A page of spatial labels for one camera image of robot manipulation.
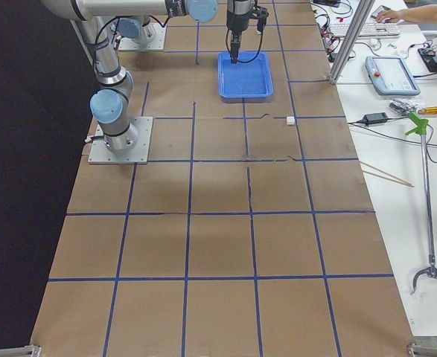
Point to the aluminium frame post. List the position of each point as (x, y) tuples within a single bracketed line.
[(359, 18)]

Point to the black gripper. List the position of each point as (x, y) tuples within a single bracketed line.
[(237, 18)]

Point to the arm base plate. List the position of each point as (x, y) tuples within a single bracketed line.
[(131, 147), (127, 45)]

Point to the yellow tool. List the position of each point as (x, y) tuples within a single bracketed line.
[(430, 110)]

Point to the person hand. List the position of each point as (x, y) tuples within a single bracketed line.
[(388, 16)]

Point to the black device with cables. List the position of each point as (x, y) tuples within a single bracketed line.
[(429, 58)]

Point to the bag of black parts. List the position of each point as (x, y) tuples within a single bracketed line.
[(403, 106)]

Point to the brown paper table cover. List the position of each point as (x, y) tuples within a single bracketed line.
[(242, 236)]

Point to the green handled reacher grabber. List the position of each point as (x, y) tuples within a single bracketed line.
[(420, 129)]

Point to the blue plastic tray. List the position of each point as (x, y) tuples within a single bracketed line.
[(244, 80)]

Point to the white keyboard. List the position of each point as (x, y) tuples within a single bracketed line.
[(368, 30)]

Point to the white building block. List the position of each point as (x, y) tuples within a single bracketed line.
[(291, 121)]

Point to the black power adapter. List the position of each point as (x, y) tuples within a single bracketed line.
[(375, 118)]

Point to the teach pendant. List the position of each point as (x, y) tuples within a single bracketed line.
[(391, 76)]

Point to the person forearm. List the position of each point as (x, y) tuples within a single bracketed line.
[(426, 14)]

